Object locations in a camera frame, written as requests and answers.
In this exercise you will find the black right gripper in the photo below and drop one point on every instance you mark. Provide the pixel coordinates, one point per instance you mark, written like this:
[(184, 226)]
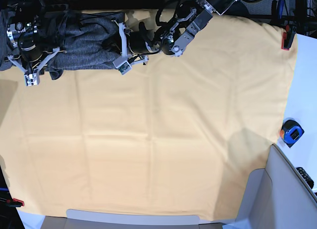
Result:
[(35, 64)]

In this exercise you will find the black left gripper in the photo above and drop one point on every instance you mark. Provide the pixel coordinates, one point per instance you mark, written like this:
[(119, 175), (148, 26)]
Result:
[(111, 44)]

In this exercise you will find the grey long-sleeve shirt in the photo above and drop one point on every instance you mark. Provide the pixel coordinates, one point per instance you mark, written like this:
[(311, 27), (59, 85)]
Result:
[(80, 34)]

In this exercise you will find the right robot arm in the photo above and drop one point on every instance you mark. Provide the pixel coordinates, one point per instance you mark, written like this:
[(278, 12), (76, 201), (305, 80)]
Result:
[(22, 33)]

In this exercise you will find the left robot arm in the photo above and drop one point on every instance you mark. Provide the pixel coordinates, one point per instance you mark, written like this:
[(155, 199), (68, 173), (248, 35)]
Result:
[(171, 37)]

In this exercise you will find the yellow table cloth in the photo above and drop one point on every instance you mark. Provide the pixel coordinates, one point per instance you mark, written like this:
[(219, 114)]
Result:
[(178, 136)]

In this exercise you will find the red clamp left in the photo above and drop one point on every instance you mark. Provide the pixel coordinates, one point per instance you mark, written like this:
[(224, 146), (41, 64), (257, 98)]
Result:
[(14, 203)]

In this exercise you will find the red clamp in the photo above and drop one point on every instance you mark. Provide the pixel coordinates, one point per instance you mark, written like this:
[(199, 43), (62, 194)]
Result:
[(288, 37), (14, 203)]

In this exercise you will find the red clamp right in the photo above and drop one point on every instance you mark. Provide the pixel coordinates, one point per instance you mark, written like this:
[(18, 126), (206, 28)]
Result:
[(288, 37)]

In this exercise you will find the blue tape measure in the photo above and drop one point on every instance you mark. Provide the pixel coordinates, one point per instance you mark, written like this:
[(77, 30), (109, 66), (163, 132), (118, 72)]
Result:
[(291, 132)]

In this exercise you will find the black perforated object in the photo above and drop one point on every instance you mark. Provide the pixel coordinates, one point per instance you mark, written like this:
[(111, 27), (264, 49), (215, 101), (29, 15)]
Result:
[(306, 177)]

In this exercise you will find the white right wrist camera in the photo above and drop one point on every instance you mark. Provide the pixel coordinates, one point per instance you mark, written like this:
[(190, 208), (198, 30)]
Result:
[(31, 79)]

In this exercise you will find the blue handled tool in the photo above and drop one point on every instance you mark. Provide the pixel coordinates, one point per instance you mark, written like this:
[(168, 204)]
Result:
[(280, 7)]

